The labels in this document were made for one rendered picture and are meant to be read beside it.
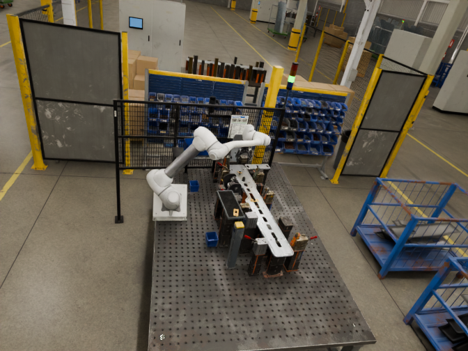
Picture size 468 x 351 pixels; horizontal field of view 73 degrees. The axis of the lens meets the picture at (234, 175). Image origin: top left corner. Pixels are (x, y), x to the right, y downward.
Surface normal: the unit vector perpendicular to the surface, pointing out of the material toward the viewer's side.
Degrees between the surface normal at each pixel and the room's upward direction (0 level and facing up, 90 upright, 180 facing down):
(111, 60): 90
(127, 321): 0
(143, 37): 90
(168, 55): 90
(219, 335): 0
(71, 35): 88
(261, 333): 0
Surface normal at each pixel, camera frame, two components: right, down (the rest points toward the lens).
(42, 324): 0.16, -0.84
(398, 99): 0.21, 0.54
